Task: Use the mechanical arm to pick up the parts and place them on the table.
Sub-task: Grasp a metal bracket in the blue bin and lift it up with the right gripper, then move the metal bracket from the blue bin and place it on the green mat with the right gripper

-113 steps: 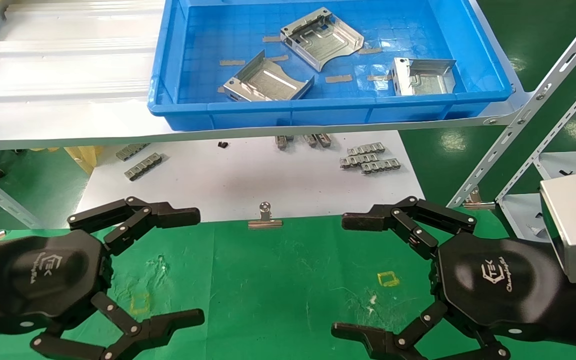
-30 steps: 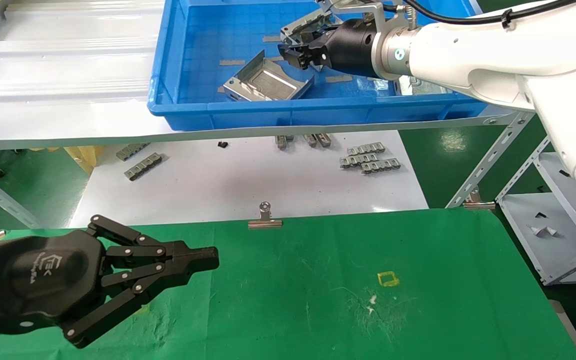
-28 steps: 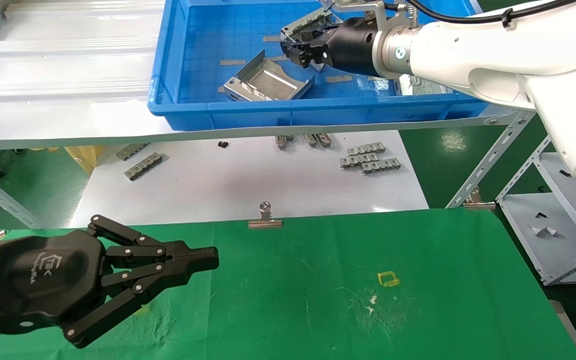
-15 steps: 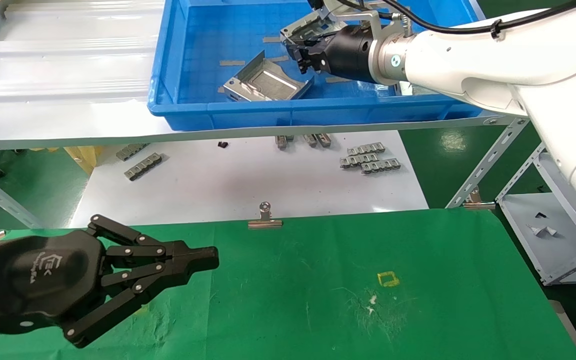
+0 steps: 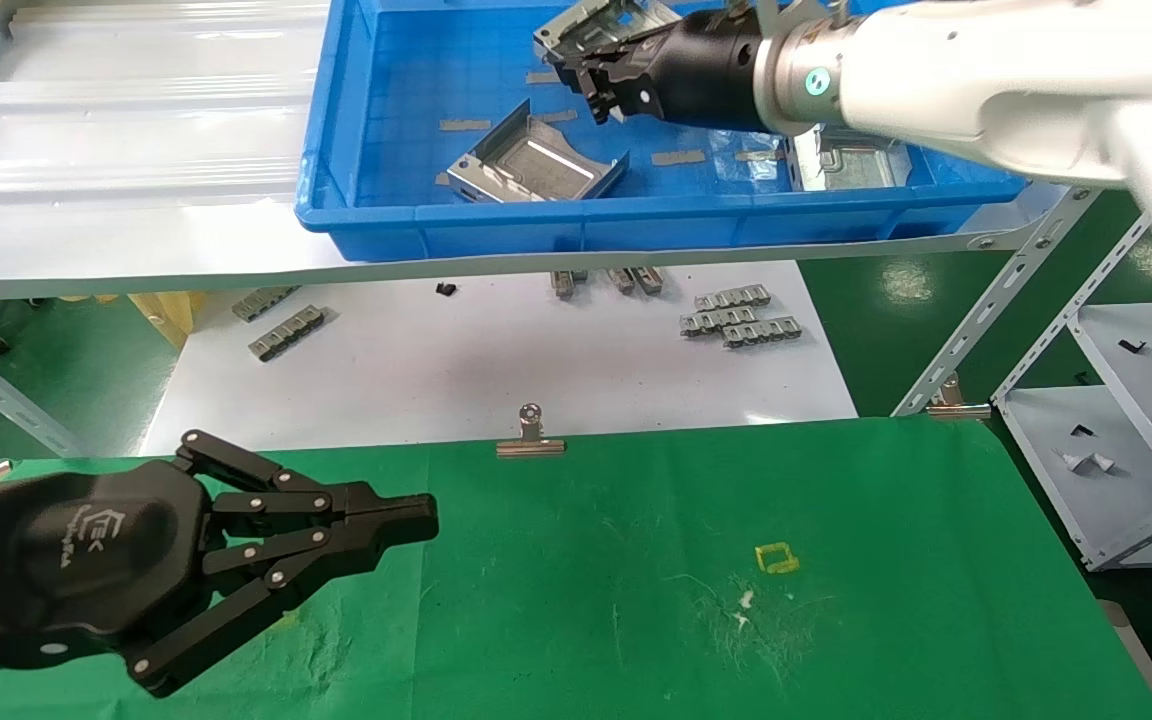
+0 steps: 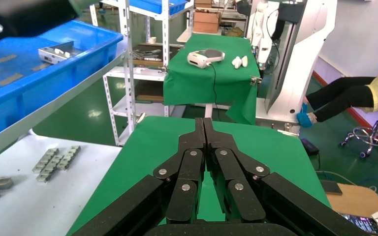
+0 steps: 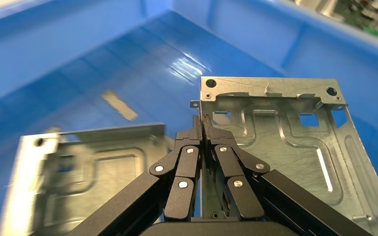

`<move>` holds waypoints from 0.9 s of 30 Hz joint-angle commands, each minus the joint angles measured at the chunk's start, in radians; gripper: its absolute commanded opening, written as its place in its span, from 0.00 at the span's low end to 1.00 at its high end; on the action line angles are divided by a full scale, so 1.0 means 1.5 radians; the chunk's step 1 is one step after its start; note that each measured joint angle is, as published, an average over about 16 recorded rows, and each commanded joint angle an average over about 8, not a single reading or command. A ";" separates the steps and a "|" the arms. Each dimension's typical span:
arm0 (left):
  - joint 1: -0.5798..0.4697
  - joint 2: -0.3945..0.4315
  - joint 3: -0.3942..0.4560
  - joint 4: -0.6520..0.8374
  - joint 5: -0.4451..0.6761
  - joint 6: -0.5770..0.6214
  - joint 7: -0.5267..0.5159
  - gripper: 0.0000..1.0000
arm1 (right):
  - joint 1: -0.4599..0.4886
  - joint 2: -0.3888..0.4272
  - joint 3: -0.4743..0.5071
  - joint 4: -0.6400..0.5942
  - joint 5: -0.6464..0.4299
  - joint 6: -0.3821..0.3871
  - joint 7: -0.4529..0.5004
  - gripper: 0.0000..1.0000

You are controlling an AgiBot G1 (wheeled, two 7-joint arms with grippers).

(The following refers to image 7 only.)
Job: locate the stamped metal bracket part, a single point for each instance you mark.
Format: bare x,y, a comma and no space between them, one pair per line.
306,150
88,182

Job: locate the blue plastic bin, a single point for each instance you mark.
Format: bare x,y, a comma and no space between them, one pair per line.
78,65

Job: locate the beige tape strip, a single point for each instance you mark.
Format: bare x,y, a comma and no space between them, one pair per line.
119,105

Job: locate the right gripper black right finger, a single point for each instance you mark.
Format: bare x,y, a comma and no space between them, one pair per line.
231,163

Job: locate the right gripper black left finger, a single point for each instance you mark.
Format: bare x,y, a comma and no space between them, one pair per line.
185,163

